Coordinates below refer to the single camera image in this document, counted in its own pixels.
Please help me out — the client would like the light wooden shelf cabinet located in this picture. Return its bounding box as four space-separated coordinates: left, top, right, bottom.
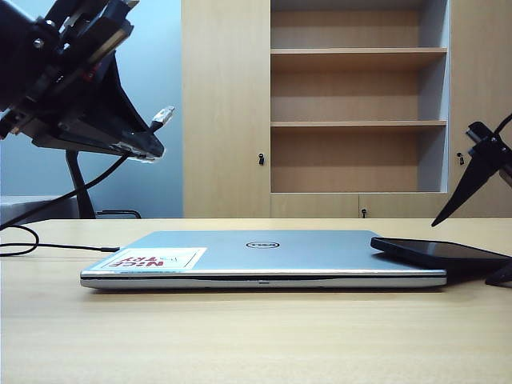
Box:
180 0 512 219

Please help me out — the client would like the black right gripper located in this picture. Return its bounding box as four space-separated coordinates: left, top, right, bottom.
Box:
430 135 512 286

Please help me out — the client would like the grey desk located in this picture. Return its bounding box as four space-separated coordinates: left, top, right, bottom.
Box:
0 194 79 230

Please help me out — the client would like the black smartphone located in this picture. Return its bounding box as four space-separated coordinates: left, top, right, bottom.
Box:
370 236 512 268

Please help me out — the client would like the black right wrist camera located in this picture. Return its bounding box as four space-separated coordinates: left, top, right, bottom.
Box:
466 122 496 142

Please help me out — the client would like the black office chair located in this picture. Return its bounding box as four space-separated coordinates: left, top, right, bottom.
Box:
66 150 142 220

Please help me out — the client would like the black charging cable silver plug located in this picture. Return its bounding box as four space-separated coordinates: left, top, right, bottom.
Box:
0 105 176 258

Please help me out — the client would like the white sticker with red letters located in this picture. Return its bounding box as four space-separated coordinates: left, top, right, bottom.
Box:
98 246 208 271

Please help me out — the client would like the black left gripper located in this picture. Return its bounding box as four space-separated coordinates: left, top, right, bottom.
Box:
0 0 166 161

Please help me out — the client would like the silver Dell laptop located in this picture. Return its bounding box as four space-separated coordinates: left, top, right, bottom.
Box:
78 230 447 290

